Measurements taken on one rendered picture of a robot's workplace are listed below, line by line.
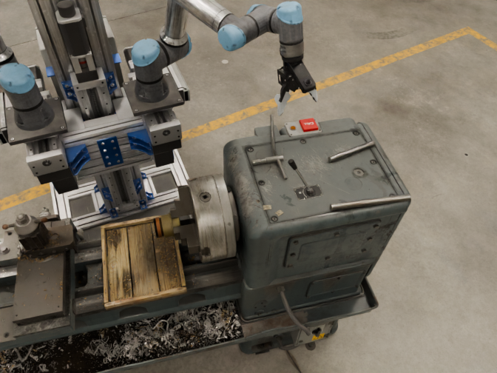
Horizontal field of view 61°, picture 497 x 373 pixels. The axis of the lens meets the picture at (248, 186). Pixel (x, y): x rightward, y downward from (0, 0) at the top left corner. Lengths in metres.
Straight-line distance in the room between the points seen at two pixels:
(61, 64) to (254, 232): 1.11
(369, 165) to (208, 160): 1.82
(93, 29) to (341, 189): 1.17
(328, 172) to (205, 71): 2.67
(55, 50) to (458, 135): 3.07
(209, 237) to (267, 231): 0.21
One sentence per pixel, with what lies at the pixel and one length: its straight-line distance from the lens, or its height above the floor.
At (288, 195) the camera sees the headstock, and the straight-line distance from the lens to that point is 1.45.
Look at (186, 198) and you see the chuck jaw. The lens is 1.55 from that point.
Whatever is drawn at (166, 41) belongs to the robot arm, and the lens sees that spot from 1.87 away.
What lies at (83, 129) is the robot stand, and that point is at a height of 1.07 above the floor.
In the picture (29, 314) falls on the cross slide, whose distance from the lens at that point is 1.68.
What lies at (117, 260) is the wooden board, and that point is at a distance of 1.78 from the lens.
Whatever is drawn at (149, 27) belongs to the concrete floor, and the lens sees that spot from 4.70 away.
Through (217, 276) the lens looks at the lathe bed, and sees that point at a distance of 1.72.
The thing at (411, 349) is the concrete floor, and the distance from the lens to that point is 2.72.
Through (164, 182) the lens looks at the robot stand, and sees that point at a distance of 2.85.
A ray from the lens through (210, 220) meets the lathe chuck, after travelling 1.44.
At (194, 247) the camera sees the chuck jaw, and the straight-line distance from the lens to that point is 1.50.
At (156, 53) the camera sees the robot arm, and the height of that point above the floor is 1.38.
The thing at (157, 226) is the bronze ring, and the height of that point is 1.11.
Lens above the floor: 2.40
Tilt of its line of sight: 51 degrees down
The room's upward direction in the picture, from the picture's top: 4 degrees clockwise
